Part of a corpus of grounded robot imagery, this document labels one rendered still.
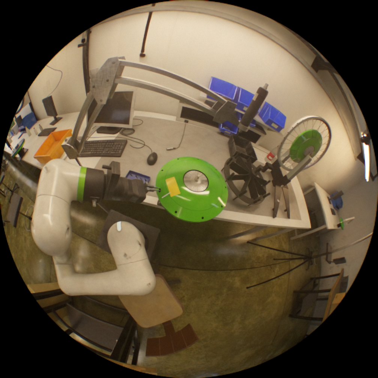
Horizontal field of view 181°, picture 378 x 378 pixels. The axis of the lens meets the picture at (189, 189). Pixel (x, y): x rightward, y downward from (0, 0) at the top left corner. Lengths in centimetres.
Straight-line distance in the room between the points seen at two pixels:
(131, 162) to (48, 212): 59
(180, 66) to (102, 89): 87
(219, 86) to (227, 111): 77
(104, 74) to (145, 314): 118
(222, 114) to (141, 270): 57
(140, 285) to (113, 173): 35
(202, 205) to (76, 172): 41
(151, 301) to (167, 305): 11
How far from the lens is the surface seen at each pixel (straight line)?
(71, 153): 66
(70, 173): 33
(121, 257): 44
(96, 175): 33
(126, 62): 38
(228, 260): 171
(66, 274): 69
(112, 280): 49
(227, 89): 118
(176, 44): 122
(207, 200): 44
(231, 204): 71
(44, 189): 31
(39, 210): 29
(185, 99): 38
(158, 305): 94
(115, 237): 44
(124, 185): 35
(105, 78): 40
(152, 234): 67
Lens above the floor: 146
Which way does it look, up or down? 58 degrees down
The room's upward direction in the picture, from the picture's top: 25 degrees clockwise
